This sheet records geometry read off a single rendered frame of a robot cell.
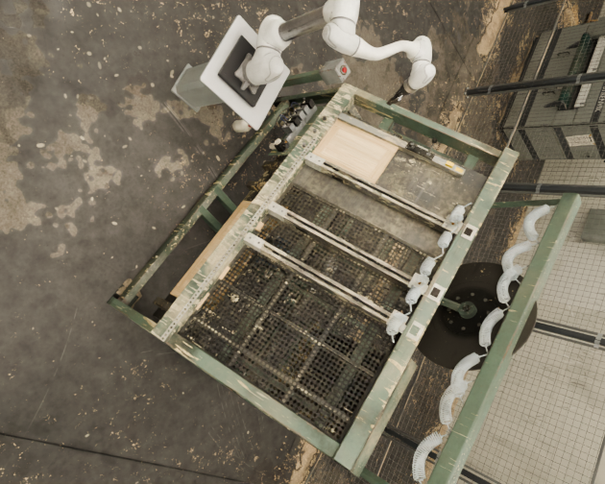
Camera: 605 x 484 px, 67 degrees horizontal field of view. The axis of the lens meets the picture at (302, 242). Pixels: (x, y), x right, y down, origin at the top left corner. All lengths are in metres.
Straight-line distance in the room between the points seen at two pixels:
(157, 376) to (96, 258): 1.07
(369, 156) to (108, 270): 1.99
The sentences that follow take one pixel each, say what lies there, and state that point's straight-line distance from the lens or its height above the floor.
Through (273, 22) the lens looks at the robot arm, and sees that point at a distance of 2.98.
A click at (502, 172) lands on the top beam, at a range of 3.24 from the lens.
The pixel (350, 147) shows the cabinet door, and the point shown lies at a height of 1.05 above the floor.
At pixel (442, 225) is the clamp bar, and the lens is 2.96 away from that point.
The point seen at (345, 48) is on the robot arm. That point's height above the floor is 1.58.
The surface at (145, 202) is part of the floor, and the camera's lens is 3.56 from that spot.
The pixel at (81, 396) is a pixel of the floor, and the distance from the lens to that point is 3.75.
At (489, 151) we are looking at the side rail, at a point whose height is 1.74.
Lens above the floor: 3.28
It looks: 48 degrees down
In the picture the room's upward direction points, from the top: 101 degrees clockwise
